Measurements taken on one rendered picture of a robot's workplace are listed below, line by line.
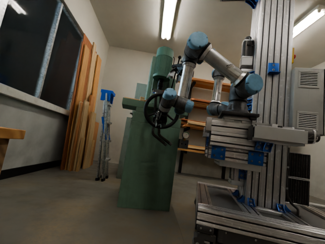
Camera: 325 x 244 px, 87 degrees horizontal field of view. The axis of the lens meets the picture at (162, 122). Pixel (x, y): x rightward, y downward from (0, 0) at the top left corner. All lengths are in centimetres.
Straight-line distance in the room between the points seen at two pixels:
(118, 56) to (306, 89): 381
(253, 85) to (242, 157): 46
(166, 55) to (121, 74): 263
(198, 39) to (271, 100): 74
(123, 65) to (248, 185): 373
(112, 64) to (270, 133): 387
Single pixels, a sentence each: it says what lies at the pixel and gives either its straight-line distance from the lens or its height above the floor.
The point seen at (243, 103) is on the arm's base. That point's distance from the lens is 127.
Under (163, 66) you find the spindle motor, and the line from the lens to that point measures 175.
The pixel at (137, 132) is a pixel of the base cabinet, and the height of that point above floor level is 62.
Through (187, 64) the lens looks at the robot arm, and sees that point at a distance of 124.
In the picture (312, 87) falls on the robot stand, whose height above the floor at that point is 109.
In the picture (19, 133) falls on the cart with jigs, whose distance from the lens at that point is 57.
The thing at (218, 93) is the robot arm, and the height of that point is 116.
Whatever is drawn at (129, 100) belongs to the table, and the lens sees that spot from 153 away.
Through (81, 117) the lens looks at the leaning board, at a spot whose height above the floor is 77.
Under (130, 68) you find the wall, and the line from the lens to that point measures 435.
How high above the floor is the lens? 54
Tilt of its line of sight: 8 degrees up
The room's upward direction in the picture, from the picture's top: 8 degrees clockwise
